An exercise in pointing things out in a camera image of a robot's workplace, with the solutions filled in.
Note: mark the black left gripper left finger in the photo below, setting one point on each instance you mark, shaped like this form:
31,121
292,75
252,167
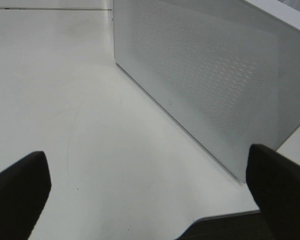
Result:
24,189

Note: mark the white microwave door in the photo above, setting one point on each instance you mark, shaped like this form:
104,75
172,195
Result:
227,70

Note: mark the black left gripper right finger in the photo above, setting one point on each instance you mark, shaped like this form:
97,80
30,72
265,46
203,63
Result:
274,182

